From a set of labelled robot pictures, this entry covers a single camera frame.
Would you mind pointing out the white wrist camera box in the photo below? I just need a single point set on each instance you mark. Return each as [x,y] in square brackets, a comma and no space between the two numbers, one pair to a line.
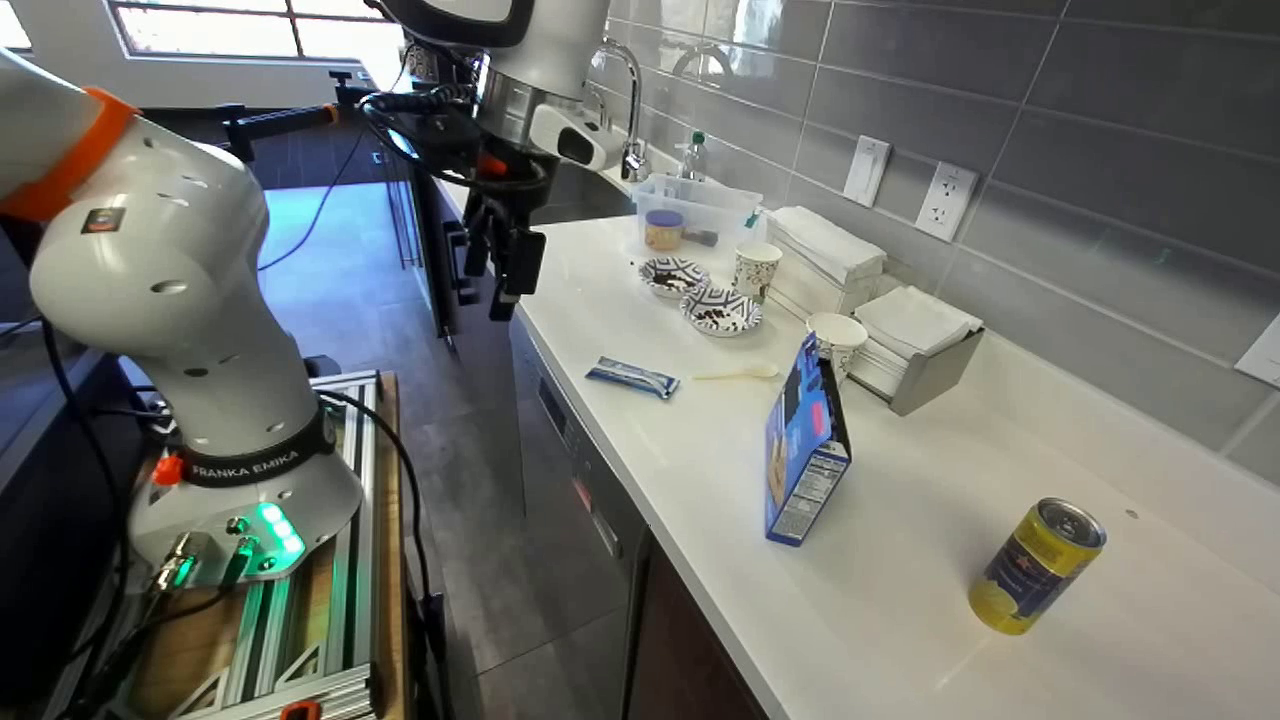
[575,140]

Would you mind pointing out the stack of white napkins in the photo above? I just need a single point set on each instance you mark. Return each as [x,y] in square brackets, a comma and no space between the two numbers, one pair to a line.
[827,263]

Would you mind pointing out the bright window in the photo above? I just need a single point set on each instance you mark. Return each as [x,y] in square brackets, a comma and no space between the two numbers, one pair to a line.
[252,24]

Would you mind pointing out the white blank wall plate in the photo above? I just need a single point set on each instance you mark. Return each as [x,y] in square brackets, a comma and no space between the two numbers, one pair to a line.
[1263,353]

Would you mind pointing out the brown cabinet door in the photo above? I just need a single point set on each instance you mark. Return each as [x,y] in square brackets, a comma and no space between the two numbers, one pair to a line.
[681,653]

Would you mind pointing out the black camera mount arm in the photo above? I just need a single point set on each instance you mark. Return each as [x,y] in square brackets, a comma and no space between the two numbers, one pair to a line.
[284,121]

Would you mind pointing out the blue cardboard food box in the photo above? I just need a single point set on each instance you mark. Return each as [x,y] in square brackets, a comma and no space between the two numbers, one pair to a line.
[806,444]

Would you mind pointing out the chrome sink faucet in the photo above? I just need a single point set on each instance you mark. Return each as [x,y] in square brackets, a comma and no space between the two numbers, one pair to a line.
[629,105]

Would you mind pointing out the patterned paper cup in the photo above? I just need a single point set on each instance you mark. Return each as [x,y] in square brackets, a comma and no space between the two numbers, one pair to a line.
[756,271]

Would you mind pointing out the dark kitchen sink basin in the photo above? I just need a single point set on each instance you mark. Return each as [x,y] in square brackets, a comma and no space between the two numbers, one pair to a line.
[585,193]

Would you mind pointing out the white light switch plate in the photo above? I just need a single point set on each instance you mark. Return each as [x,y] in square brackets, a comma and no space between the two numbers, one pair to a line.
[865,169]

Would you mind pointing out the clear plastic container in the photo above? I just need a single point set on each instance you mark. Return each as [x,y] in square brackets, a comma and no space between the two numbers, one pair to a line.
[701,201]

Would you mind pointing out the white power outlet plate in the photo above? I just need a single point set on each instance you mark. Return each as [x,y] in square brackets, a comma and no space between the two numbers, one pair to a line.
[945,201]

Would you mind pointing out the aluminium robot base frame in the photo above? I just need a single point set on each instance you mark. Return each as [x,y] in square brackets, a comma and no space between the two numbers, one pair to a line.
[343,642]

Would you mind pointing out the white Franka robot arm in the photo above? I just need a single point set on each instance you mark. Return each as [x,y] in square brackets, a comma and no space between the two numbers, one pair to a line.
[175,266]

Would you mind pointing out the white rectangular box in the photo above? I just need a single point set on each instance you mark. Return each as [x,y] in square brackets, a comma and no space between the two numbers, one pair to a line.
[922,351]

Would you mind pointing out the yellow labelled tin can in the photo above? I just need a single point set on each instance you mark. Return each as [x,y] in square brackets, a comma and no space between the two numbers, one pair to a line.
[1038,564]

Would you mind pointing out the small soap bottle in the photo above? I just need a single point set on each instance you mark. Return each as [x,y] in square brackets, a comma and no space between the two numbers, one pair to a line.
[694,154]

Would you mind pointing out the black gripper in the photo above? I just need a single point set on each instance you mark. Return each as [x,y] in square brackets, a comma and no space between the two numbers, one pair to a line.
[464,147]

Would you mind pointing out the blue white paper bowl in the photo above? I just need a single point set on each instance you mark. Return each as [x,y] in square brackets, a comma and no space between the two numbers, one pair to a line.
[721,315]
[674,276]

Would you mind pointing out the grey under-counter dishwasher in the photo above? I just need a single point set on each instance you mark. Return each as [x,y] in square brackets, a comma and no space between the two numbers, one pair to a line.
[575,504]

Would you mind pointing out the plain white paper cup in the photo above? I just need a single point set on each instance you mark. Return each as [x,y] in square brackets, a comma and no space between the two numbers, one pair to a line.
[837,343]

